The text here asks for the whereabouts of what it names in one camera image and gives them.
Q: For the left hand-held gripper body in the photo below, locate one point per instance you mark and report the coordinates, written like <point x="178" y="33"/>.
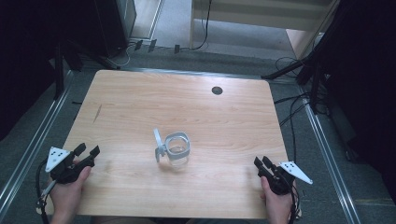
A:
<point x="67" y="169"/>

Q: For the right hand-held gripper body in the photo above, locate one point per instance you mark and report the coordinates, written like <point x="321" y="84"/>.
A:
<point x="280" y="183"/>

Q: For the person's right hand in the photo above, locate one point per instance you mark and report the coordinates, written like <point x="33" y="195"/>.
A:
<point x="278" y="205"/>

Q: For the person's left hand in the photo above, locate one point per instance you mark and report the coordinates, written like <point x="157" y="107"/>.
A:
<point x="67" y="196"/>

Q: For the clear cup with grey lid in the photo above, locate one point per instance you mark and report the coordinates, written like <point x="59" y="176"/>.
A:
<point x="175" y="150"/>

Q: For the black metal stand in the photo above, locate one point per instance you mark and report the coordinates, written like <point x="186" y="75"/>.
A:
<point x="59" y="71"/>
<point x="316" y="84"/>

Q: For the round grey table grommet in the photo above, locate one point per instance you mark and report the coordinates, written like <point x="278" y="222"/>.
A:
<point x="217" y="90"/>

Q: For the black plug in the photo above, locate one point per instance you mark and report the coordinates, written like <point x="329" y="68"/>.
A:
<point x="177" y="48"/>
<point x="152" y="45"/>
<point x="138" y="45"/>

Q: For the dark curtain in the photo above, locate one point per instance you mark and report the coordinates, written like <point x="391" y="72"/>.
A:
<point x="367" y="77"/>
<point x="25" y="46"/>

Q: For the black cabinet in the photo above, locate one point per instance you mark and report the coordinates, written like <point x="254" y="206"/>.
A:
<point x="113" y="25"/>

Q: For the aluminium floor rail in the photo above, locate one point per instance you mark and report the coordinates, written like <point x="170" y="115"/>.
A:
<point x="34" y="143"/>
<point x="327" y="155"/>

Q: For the white furniture frame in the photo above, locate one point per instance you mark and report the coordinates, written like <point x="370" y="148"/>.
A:
<point x="249" y="12"/>

